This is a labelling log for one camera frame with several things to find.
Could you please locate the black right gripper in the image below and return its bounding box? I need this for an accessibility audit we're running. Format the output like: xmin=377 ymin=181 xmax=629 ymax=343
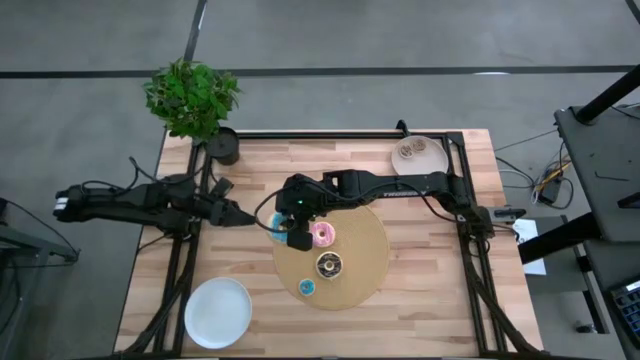
xmin=275 ymin=173 xmax=325 ymax=253

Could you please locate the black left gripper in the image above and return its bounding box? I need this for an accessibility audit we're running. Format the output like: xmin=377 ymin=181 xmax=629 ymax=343
xmin=203 ymin=175 xmax=257 ymax=229

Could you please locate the large blue frosted donut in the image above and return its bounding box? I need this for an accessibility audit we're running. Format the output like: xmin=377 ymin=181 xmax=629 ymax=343
xmin=266 ymin=211 xmax=292 ymax=246

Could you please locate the large pink frosted donut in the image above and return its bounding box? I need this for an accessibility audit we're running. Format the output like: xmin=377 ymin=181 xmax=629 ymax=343
xmin=309 ymin=221 xmax=337 ymax=249

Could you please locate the large dark chocolate donut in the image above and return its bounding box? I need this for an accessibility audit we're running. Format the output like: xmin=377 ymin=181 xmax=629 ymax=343
xmin=315 ymin=251 xmax=344 ymax=280

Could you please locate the round woven straw placemat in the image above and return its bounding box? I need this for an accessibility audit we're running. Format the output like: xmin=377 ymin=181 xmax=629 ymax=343
xmin=272 ymin=202 xmax=390 ymax=312

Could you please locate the white round plate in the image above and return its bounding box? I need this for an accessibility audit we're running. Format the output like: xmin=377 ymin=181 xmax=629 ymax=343
xmin=183 ymin=276 xmax=254 ymax=350

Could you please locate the green leafy plant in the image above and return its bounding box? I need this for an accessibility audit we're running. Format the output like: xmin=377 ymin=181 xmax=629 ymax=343
xmin=142 ymin=57 xmax=242 ymax=144

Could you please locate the beige round plate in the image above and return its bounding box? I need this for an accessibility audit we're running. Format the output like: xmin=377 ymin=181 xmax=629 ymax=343
xmin=390 ymin=134 xmax=450 ymax=176

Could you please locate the grey metal stand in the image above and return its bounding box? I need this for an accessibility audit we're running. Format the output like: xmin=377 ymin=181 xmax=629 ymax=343
xmin=0 ymin=197 xmax=81 ymax=360

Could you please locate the white paper sheet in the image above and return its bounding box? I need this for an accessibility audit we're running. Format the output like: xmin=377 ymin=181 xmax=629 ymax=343
xmin=513 ymin=218 xmax=548 ymax=277

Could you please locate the black power adapter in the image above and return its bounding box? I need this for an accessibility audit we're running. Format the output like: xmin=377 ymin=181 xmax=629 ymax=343
xmin=541 ymin=178 xmax=564 ymax=202

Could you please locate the black stand beam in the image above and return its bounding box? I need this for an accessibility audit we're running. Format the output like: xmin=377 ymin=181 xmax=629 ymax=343
xmin=517 ymin=212 xmax=604 ymax=265

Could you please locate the dark grey cart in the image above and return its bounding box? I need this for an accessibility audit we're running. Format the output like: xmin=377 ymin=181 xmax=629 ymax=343
xmin=552 ymin=103 xmax=640 ymax=244

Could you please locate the dark grey desk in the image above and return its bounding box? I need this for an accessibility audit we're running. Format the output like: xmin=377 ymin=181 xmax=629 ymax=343
xmin=582 ymin=238 xmax=640 ymax=360

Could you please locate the black pole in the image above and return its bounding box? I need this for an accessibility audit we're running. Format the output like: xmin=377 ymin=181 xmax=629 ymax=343
xmin=574 ymin=63 xmax=640 ymax=126

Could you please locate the black keyboard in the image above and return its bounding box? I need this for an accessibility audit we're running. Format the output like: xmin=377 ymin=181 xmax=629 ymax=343
xmin=610 ymin=278 xmax=640 ymax=346

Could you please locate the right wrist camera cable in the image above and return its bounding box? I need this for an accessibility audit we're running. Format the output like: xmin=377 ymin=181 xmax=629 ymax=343
xmin=253 ymin=187 xmax=301 ymax=234

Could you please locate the left arm base cable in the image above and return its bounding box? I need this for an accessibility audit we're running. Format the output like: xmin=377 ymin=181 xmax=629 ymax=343
xmin=127 ymin=156 xmax=201 ymax=187

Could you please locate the grey floor cable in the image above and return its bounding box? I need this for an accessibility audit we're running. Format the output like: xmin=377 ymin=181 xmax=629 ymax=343
xmin=493 ymin=128 xmax=560 ymax=154

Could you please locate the yellow cable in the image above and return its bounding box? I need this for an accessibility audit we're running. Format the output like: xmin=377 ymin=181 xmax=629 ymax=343
xmin=534 ymin=160 xmax=572 ymax=189

